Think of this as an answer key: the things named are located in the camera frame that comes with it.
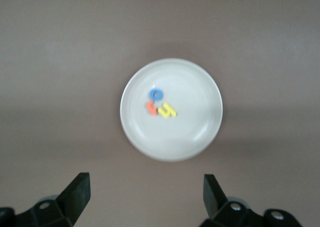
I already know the beige round plate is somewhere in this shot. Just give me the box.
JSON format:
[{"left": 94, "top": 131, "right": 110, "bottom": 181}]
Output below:
[{"left": 119, "top": 58, "right": 224, "bottom": 162}]

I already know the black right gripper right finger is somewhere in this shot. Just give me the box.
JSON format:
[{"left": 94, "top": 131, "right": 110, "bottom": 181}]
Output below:
[{"left": 201, "top": 174, "right": 263, "bottom": 227}]

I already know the yellow foam letter h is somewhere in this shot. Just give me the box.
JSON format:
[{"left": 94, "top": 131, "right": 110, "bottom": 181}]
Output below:
[{"left": 157, "top": 102, "right": 178, "bottom": 119}]

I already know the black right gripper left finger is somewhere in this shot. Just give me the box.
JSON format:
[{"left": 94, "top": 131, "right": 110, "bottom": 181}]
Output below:
[{"left": 14, "top": 172, "right": 91, "bottom": 227}]

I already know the blue foam letter o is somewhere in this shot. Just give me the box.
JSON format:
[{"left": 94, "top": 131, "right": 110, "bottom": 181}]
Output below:
[{"left": 149, "top": 88, "right": 165, "bottom": 102}]

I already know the brown table mat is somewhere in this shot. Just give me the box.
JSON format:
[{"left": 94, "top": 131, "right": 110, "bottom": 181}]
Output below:
[{"left": 0, "top": 0, "right": 320, "bottom": 227}]

